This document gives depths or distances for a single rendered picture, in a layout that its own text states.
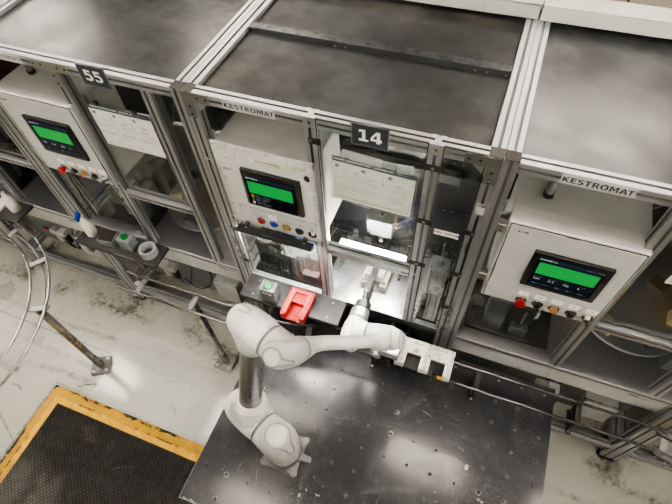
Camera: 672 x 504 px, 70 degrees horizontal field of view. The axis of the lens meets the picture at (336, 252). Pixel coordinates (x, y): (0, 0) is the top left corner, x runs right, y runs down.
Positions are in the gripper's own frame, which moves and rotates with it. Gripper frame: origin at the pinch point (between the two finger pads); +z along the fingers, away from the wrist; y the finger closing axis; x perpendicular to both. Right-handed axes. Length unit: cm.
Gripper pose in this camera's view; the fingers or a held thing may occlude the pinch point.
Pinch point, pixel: (374, 275)
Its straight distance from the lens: 236.7
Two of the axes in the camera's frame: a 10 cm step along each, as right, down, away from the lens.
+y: -0.4, -5.7, -8.2
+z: 3.5, -7.8, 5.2
